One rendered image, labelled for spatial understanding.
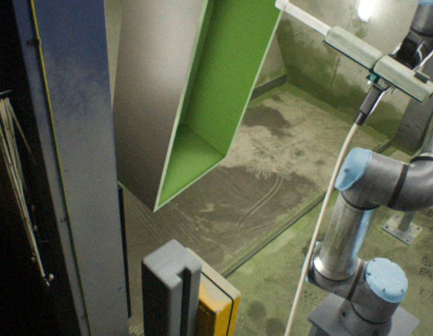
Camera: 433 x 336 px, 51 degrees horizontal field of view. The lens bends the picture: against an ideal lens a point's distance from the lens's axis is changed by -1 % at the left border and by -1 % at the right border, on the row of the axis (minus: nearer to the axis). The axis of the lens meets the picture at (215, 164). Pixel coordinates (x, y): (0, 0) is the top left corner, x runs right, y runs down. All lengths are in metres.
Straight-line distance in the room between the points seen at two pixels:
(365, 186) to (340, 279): 0.54
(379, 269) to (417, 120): 2.22
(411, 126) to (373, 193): 2.66
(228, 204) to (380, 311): 1.51
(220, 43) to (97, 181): 1.36
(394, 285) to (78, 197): 1.05
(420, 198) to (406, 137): 2.71
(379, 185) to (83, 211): 0.72
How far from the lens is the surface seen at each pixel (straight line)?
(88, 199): 1.17
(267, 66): 4.08
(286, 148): 3.50
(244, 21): 2.22
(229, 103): 2.45
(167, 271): 0.59
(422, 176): 1.15
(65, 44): 0.93
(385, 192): 1.14
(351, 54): 1.28
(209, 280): 0.70
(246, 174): 3.19
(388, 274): 1.67
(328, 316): 1.83
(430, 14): 1.48
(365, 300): 1.67
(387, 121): 3.86
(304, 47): 4.07
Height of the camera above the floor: 2.12
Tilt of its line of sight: 40 degrees down
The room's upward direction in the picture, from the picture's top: 6 degrees clockwise
